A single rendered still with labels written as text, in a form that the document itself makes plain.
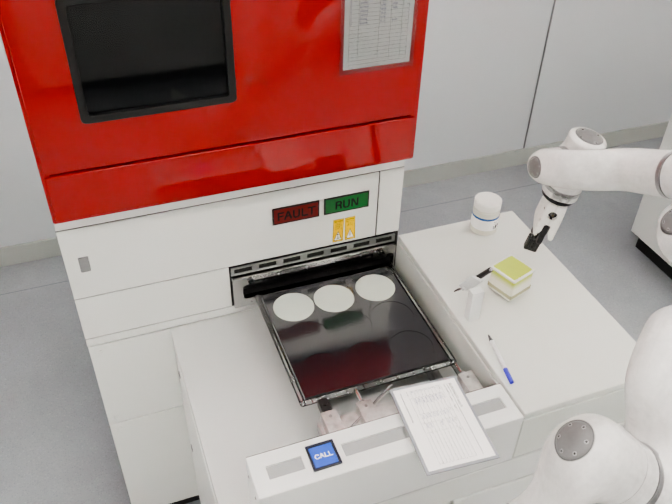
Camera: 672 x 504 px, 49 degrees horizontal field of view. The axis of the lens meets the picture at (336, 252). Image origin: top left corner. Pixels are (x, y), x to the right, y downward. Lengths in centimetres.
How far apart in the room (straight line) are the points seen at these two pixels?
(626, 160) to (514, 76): 234
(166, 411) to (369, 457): 82
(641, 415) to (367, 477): 51
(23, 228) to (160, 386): 160
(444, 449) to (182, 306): 76
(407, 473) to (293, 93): 80
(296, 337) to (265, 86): 59
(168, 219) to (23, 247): 189
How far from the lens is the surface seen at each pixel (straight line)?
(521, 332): 170
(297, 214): 175
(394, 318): 177
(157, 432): 217
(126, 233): 168
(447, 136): 380
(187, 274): 178
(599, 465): 114
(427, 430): 147
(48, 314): 326
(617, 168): 155
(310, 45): 150
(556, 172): 157
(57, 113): 146
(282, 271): 184
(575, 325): 176
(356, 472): 143
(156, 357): 195
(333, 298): 181
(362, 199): 180
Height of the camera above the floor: 213
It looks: 39 degrees down
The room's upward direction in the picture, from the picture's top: 2 degrees clockwise
